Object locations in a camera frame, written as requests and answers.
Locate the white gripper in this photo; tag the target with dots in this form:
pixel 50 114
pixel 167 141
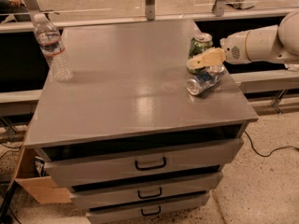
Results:
pixel 233 48

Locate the green soda can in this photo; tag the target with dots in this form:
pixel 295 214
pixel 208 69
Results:
pixel 199 43

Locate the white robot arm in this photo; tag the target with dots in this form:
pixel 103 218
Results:
pixel 273 44

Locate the silver blue redbull can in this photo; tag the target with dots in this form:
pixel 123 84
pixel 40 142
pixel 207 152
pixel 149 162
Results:
pixel 205 79

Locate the grey drawer cabinet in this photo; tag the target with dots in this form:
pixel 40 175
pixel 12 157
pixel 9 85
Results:
pixel 128 94

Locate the middle grey drawer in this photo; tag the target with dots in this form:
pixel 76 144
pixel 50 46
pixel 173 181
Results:
pixel 140 192

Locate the grey drawer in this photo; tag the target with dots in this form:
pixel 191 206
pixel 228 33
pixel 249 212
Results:
pixel 97 169
pixel 140 192
pixel 147 208

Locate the bottom grey drawer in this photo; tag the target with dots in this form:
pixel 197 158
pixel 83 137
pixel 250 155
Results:
pixel 147 208

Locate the clear plastic water bottle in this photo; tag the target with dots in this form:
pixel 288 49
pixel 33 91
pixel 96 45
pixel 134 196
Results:
pixel 50 42

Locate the top grey drawer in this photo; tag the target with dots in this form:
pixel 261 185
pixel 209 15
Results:
pixel 97 169

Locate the person in background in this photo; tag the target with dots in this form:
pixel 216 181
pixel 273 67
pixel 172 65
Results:
pixel 14 6

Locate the brown cardboard box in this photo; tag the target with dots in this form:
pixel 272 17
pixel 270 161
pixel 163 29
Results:
pixel 43 189

